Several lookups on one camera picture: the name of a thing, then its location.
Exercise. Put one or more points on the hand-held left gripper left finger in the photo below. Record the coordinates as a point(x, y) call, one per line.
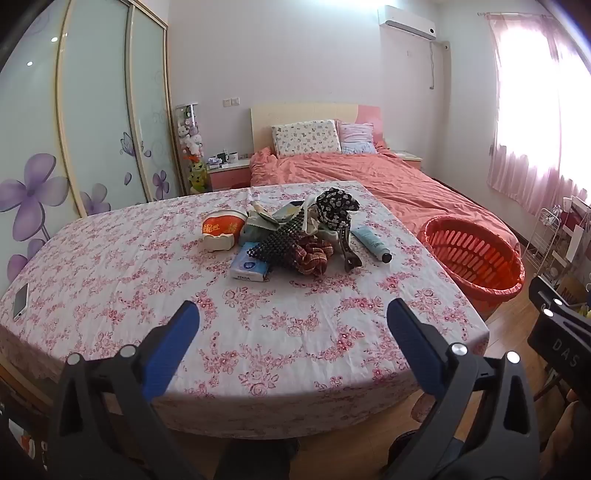
point(171, 350)

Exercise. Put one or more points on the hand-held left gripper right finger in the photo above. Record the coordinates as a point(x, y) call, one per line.
point(415, 344)

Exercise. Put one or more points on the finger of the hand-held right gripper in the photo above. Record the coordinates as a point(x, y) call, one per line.
point(551, 302)

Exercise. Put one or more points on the orange plastic basket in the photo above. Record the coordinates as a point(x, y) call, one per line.
point(471, 249)

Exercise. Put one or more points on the light green sock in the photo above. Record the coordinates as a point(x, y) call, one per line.
point(257, 226)

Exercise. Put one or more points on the pale blue tube black cap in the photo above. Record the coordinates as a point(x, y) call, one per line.
point(371, 240)

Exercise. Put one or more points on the light blue tissue pack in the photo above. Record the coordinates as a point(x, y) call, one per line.
point(249, 268)

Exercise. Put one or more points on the pink floral tablecloth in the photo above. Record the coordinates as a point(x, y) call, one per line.
point(286, 332)

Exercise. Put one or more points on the black hair clip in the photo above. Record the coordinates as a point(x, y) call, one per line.
point(347, 244)

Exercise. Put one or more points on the red and white paper bowl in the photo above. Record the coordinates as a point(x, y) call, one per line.
point(221, 228)

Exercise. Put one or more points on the red plaid cloth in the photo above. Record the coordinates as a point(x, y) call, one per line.
point(311, 258)

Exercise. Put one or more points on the black beaded mat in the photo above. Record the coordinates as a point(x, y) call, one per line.
point(277, 240)

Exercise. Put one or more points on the silver smartphone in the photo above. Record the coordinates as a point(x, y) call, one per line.
point(21, 300)

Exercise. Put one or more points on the black floral cloth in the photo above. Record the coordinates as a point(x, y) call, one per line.
point(334, 203)

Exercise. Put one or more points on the salmon pink duvet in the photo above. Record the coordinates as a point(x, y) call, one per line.
point(369, 180)

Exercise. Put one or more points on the green and yellow plush toy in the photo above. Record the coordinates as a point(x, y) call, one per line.
point(197, 175)

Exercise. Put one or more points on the white crumpled cloth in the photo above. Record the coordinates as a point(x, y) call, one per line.
point(288, 212)

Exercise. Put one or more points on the pink nightstand with mugs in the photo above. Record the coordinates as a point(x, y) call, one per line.
point(228, 174)

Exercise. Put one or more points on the pink curtain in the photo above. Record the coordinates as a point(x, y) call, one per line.
point(535, 115)

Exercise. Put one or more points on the dark mug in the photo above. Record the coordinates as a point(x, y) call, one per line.
point(223, 158)

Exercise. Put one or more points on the white plush toy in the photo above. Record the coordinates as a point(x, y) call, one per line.
point(191, 141)

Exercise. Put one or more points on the clear plush toy display tube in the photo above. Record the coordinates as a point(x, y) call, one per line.
point(191, 138)

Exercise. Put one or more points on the pink pillow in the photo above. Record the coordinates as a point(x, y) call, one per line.
point(356, 136)

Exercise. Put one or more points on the floral print pillow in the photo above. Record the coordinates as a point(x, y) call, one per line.
point(304, 136)

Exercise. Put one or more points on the wardrobe with purple flower doors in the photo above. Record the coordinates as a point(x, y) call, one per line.
point(92, 115)

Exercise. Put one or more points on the beige and pink headboard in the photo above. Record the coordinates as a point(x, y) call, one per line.
point(300, 113)

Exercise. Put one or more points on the white air conditioner pipe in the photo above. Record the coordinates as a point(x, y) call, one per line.
point(432, 60)

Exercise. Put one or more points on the white air conditioner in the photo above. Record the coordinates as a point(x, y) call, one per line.
point(408, 18)

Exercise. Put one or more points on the white wall outlet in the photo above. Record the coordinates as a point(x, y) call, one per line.
point(231, 100)

